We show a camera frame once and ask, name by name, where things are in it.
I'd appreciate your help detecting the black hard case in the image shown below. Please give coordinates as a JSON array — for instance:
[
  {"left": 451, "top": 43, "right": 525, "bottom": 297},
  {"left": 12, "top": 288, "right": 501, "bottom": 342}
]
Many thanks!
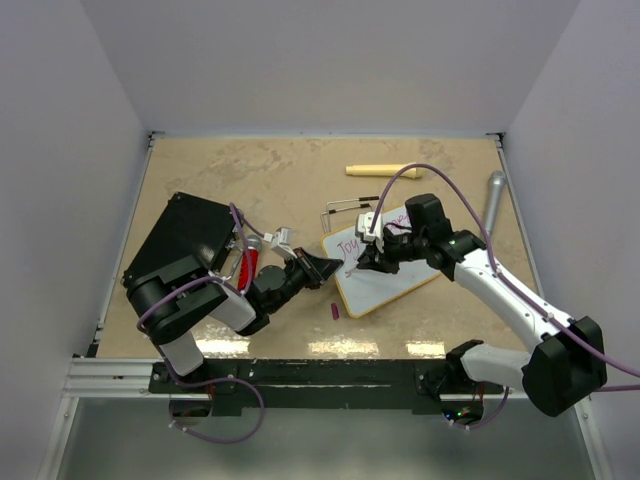
[{"left": 124, "top": 192, "right": 237, "bottom": 296}]

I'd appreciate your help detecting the cream toy microphone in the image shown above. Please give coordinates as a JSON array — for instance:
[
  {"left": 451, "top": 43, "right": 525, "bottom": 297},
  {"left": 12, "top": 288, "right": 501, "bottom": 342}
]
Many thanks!
[{"left": 345, "top": 164, "right": 423, "bottom": 179}]

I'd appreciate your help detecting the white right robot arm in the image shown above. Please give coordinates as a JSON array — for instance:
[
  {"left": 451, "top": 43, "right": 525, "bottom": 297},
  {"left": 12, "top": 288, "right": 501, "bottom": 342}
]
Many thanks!
[{"left": 355, "top": 194, "right": 607, "bottom": 417}]

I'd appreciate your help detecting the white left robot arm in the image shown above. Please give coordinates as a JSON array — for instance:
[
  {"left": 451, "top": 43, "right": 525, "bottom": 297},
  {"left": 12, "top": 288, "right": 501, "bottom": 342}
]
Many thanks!
[{"left": 125, "top": 248, "right": 344, "bottom": 392}]

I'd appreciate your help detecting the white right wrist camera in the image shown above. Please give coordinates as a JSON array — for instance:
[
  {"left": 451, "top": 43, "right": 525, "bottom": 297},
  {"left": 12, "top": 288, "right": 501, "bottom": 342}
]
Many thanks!
[{"left": 354, "top": 211, "right": 384, "bottom": 253}]

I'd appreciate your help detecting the yellow framed whiteboard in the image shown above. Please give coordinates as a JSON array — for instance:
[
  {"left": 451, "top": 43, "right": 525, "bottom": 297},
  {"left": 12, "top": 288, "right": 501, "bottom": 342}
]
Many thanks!
[{"left": 321, "top": 205, "right": 440, "bottom": 318}]

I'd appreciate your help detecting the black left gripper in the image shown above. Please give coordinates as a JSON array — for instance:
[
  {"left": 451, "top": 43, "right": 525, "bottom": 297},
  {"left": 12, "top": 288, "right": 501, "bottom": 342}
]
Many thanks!
[{"left": 267, "top": 246, "right": 342, "bottom": 314}]

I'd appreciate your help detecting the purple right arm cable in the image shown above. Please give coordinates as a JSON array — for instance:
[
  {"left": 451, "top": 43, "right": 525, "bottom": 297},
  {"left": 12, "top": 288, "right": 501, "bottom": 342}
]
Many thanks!
[{"left": 372, "top": 163, "right": 640, "bottom": 431}]

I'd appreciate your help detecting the red toy microphone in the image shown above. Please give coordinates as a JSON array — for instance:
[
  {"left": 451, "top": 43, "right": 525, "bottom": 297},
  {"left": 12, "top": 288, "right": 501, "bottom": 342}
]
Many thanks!
[{"left": 237, "top": 234, "right": 262, "bottom": 292}]

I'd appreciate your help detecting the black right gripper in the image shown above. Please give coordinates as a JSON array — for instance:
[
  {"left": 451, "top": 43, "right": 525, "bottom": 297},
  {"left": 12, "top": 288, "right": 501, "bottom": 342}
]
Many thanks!
[{"left": 357, "top": 228, "right": 427, "bottom": 275}]

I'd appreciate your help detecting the silver toy microphone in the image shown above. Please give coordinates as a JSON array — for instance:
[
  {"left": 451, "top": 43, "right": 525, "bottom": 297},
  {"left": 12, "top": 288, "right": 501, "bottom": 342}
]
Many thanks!
[{"left": 483, "top": 170, "right": 507, "bottom": 236}]

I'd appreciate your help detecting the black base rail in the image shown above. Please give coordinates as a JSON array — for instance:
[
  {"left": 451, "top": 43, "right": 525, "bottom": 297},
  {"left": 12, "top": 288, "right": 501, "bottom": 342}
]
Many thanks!
[{"left": 149, "top": 359, "right": 503, "bottom": 423}]

